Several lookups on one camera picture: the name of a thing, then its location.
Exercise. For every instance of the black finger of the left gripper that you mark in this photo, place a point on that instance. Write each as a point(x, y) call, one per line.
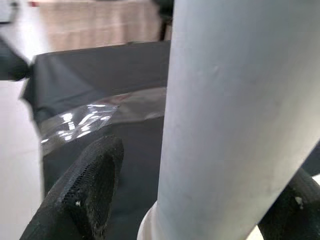
point(13, 65)

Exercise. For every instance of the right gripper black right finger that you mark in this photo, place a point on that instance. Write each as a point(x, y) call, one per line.
point(295, 212)

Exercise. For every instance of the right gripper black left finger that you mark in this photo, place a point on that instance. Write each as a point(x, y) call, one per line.
point(80, 195)

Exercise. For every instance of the white plastic table leg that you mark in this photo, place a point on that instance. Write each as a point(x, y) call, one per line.
point(225, 100)

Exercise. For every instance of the clear tape patch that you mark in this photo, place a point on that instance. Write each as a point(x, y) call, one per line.
point(82, 125)

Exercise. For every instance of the pale lace furniture cover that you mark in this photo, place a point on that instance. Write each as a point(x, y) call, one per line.
point(100, 22)

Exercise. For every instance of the dark round bowl on stand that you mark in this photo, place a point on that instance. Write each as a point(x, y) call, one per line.
point(165, 15)

